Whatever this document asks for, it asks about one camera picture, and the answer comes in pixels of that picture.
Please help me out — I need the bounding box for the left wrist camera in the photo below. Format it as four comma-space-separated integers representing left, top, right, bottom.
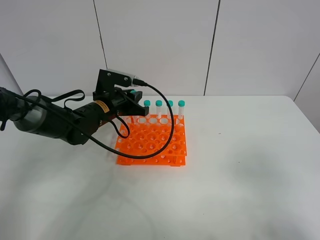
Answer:
95, 69, 139, 95

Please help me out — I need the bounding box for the orange test tube rack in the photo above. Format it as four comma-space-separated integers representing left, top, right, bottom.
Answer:
115, 114, 187, 167

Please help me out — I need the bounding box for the left camera cable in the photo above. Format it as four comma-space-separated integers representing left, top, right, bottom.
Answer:
14, 79, 176, 160

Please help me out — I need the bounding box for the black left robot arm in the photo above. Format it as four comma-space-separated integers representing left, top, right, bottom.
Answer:
0, 87, 149, 145

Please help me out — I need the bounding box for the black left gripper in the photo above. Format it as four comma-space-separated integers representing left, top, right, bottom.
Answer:
92, 89, 148, 118

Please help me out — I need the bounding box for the row tube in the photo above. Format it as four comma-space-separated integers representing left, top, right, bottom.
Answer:
167, 100, 174, 120
178, 100, 185, 120
155, 100, 163, 119
143, 100, 151, 119

